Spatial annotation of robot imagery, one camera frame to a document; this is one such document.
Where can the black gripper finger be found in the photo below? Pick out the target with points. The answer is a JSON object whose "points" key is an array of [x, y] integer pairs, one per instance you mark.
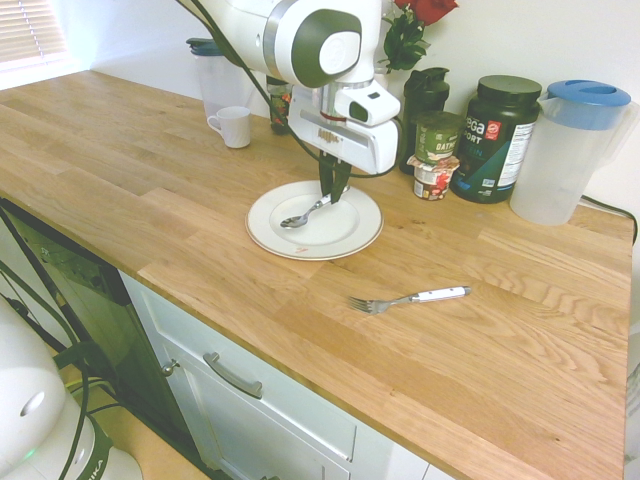
{"points": [[327, 175], [341, 182]]}

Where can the clear pitcher with teal lid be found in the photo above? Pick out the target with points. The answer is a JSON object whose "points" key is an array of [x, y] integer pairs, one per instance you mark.
{"points": [[215, 90]]}

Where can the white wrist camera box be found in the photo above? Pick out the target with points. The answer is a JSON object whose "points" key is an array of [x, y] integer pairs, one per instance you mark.
{"points": [[370, 105]]}

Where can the clear pitcher with blue lid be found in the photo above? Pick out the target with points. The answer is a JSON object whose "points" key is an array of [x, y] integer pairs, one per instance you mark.
{"points": [[550, 170]]}

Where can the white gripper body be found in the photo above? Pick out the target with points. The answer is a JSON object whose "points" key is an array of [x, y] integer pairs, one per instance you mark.
{"points": [[350, 145]]}

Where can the silver cabinet knob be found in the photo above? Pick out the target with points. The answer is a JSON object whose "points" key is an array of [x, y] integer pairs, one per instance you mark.
{"points": [[170, 368]]}

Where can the black dishwasher front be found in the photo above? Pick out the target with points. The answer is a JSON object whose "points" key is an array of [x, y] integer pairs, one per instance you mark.
{"points": [[100, 310]]}

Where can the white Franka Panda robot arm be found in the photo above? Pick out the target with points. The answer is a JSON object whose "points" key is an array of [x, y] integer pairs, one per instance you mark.
{"points": [[300, 40]]}

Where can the white window blind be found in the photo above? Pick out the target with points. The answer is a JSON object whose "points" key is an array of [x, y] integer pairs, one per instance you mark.
{"points": [[30, 30]]}

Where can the white plate with gold rim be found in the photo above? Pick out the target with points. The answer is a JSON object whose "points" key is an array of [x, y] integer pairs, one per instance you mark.
{"points": [[330, 235]]}

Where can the spice jar with dark lid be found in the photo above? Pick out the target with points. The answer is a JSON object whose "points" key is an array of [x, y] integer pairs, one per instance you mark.
{"points": [[277, 107]]}

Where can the red rose bouquet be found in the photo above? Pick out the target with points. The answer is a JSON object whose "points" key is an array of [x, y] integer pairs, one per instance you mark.
{"points": [[405, 42]]}

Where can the black protein powder tub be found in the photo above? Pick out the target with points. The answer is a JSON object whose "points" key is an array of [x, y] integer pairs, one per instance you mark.
{"points": [[495, 145]]}

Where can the green oatmeal cup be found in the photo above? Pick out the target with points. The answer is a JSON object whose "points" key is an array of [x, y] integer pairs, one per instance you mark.
{"points": [[440, 140]]}

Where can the red yogurt cup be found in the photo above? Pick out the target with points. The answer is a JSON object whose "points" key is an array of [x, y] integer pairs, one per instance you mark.
{"points": [[432, 182]]}

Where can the white ceramic mug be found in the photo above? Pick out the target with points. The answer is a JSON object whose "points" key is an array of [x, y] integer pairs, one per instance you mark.
{"points": [[237, 127]]}

